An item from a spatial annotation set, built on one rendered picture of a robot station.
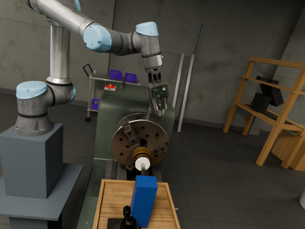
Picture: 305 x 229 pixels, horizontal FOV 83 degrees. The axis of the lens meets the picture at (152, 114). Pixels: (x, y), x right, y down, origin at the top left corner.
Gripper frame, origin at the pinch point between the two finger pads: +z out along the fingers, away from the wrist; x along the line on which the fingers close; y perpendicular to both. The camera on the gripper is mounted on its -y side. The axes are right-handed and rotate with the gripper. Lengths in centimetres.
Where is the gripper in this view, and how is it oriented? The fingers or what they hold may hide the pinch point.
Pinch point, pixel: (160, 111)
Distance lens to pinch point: 77.3
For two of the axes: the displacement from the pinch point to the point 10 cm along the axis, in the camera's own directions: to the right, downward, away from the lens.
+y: 1.5, 3.9, -9.1
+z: 1.8, 8.9, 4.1
